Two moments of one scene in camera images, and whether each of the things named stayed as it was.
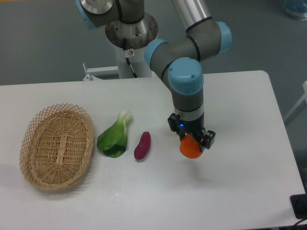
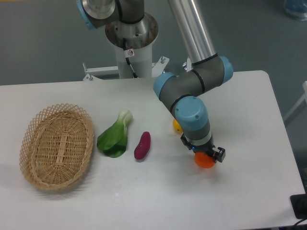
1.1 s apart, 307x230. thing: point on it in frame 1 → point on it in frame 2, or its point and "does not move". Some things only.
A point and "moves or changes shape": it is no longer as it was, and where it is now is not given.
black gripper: x=195 y=127 → x=218 y=154
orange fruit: x=190 y=147 moves or changes shape
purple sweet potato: x=143 y=147 does not move
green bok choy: x=113 y=141 does not move
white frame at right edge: x=303 y=98 does not move
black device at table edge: x=299 y=204 does not move
